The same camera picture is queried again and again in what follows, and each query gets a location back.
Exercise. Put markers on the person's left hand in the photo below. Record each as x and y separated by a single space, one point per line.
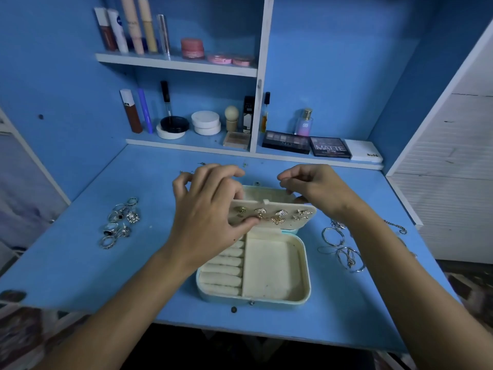
204 223

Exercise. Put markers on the person's right hand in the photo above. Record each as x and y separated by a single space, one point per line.
327 188

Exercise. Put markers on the small silver stud earring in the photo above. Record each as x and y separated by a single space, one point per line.
303 214

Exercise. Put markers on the green stud earring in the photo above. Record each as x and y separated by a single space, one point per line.
241 209

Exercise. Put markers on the gold dangling earring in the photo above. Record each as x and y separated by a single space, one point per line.
260 217
277 220

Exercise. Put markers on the pile of silver rings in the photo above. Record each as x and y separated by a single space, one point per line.
132 217

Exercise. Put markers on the cream jewellery box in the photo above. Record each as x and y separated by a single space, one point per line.
269 269

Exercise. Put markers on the person's left forearm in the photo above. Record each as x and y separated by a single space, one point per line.
123 319

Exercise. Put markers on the person's right forearm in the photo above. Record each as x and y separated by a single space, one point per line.
424 293

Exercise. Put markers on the white flat box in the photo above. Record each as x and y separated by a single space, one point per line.
363 151

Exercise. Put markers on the person's dark clothing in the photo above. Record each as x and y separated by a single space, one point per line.
254 347

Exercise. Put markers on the black lettered eyeshadow palette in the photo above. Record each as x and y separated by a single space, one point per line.
330 147

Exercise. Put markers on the dark eyeshadow palette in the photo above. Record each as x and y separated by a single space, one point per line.
286 142

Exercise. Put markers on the small pink perfume bottle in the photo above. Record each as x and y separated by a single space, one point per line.
305 124

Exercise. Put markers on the square brown powder compact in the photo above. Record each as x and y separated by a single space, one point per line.
236 140

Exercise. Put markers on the thin dark cosmetic bottle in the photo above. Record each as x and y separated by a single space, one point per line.
266 111

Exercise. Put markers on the white round cream jar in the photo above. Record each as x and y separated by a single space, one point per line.
206 122

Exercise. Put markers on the white bowl black inside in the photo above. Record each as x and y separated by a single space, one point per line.
174 125

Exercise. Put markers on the black cosmetic bottle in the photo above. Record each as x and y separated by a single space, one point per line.
249 114

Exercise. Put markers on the beige makeup sponge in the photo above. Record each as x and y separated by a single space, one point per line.
232 117

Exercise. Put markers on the white slatted cabinet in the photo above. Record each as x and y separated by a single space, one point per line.
451 173

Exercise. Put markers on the blue cosmetic tube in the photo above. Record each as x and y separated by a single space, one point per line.
145 111

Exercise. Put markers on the black makeup brush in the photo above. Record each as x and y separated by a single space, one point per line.
166 97

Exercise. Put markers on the brown lipstick tube white cap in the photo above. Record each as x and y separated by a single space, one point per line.
132 111

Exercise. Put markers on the pink flat compact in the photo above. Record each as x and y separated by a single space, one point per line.
242 61
219 60

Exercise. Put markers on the white shelf unit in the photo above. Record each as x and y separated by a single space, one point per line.
264 42

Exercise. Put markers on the pink round jar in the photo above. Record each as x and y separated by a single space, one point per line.
192 48

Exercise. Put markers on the white framed marbled panel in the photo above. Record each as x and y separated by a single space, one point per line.
27 196

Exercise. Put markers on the short beige cosmetic tube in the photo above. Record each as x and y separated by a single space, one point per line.
147 25

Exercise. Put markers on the white tube blue label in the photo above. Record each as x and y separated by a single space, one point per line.
118 32

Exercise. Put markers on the tall beige cosmetic tube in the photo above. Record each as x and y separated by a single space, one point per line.
132 25

